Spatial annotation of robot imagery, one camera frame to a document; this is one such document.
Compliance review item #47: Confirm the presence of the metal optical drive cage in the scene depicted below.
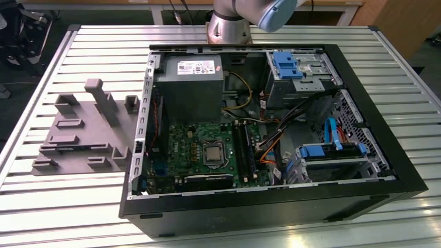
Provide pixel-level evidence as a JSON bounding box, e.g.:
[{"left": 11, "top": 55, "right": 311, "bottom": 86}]
[{"left": 265, "top": 51, "right": 344, "bottom": 109}]

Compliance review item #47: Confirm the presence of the blue plastic drive latch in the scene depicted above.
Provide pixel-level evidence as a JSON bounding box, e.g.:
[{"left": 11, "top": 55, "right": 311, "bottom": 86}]
[{"left": 272, "top": 52, "right": 304, "bottom": 80}]

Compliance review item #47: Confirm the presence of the green motherboard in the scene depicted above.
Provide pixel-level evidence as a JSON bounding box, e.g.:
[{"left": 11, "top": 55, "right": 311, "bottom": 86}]
[{"left": 167, "top": 121, "right": 273, "bottom": 189}]

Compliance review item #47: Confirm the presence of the black cable bundle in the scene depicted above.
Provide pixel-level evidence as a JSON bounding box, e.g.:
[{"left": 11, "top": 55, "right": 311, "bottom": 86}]
[{"left": 257, "top": 89, "right": 340, "bottom": 150}]

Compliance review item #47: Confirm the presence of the orange wire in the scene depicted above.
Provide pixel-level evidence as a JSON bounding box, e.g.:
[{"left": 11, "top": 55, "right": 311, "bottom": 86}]
[{"left": 257, "top": 147, "right": 276, "bottom": 165}]

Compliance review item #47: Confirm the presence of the black graphics card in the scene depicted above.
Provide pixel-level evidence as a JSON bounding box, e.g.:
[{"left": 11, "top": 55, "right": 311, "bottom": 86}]
[{"left": 173, "top": 173, "right": 235, "bottom": 193}]

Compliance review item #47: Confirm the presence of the black case fan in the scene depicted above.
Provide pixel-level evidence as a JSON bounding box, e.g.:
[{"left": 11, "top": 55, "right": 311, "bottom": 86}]
[{"left": 151, "top": 85, "right": 169, "bottom": 156}]

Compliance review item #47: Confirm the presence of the black RAM slot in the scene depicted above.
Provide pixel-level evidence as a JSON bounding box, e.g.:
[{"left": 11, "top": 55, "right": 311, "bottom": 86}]
[{"left": 231, "top": 120, "right": 249, "bottom": 182}]

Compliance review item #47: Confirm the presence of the metal disk bay cage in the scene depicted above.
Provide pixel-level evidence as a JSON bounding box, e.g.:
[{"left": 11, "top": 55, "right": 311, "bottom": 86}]
[{"left": 284, "top": 144, "right": 380, "bottom": 184}]

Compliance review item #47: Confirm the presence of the CPU socket metal frame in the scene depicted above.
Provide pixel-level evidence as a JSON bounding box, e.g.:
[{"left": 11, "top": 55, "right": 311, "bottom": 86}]
[{"left": 201, "top": 139, "right": 229, "bottom": 168}]

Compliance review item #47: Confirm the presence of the black cable silver plug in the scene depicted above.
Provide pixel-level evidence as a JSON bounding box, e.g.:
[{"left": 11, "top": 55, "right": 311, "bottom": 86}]
[{"left": 168, "top": 0, "right": 193, "bottom": 26}]

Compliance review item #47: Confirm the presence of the yellow wire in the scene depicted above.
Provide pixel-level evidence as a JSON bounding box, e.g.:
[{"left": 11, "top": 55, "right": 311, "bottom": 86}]
[{"left": 223, "top": 72, "right": 255, "bottom": 114}]

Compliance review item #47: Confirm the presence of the hard disk in blue carrier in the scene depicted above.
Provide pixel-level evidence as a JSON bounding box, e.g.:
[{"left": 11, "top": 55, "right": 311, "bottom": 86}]
[{"left": 297, "top": 143, "right": 368, "bottom": 161}]

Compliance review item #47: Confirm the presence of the red black twisted wire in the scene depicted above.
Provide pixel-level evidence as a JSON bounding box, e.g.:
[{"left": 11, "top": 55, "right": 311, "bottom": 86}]
[{"left": 147, "top": 99, "right": 163, "bottom": 156}]

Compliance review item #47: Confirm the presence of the blue data cable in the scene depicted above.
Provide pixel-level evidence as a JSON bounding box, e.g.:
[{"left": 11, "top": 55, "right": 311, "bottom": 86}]
[{"left": 324, "top": 117, "right": 344, "bottom": 150}]

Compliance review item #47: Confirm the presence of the grey parts rack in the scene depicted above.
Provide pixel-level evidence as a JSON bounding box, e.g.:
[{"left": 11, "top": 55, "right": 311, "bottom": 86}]
[{"left": 31, "top": 79, "right": 141, "bottom": 177}]

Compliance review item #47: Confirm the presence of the black PC case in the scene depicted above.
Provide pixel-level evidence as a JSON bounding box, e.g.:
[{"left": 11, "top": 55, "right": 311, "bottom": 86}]
[{"left": 119, "top": 43, "right": 430, "bottom": 238}]

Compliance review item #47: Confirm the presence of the white desk wooden top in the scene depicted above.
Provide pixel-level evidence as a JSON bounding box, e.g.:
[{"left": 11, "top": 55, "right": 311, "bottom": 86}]
[{"left": 0, "top": 0, "right": 367, "bottom": 26}]

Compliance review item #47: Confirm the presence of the wooden cabinet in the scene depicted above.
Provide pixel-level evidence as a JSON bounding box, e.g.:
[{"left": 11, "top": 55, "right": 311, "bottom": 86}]
[{"left": 349, "top": 0, "right": 441, "bottom": 61}]

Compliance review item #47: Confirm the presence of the grey power supply unit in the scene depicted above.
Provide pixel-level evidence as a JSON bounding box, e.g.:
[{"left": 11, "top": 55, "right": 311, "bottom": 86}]
[{"left": 153, "top": 54, "right": 227, "bottom": 125}]

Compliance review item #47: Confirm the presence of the silver CPU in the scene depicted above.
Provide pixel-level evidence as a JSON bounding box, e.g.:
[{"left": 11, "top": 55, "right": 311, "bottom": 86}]
[{"left": 205, "top": 147, "right": 224, "bottom": 161}]

